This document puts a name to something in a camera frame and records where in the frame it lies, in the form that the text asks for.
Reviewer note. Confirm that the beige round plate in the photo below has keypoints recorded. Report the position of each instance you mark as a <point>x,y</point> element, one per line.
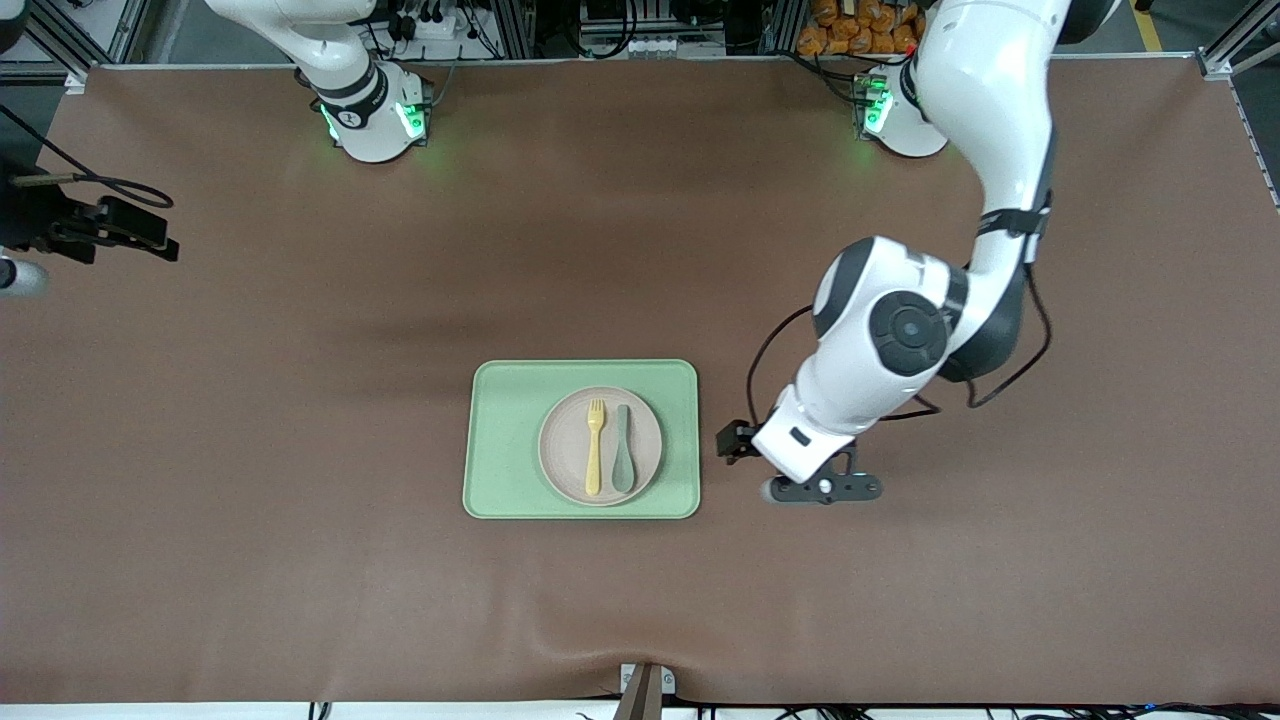
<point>565,450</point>

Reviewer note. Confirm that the light green rectangular tray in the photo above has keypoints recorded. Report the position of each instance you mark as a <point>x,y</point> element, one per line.
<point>500,440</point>

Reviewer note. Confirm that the pile of orange packets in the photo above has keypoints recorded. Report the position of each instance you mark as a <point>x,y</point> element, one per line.
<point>850,30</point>

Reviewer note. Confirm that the aluminium frame profile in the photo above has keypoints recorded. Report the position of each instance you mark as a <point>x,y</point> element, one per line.
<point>45,40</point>
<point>1235,45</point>

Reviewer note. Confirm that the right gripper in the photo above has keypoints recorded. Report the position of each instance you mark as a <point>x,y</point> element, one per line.
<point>40,222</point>

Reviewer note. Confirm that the yellow plastic fork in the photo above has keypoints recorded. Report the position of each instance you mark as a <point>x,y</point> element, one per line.
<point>595,450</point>

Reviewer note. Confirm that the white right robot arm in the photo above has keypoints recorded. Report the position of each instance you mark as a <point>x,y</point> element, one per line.
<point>350,90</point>

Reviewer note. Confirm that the grey-green plastic spoon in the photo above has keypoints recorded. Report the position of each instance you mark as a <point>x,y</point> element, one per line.
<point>622,455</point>

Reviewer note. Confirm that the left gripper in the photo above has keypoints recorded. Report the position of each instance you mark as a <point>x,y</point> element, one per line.
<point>738,440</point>

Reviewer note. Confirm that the metal table edge clamp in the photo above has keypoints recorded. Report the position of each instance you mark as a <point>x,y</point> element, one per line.
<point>646,690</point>

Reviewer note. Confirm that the brown table cloth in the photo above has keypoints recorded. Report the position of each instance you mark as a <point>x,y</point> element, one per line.
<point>300,500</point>

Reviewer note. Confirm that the white power strip with plugs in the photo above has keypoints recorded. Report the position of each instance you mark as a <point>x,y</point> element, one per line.
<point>430,25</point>

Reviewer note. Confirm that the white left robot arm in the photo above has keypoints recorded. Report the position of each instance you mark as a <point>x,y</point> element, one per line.
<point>990,100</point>

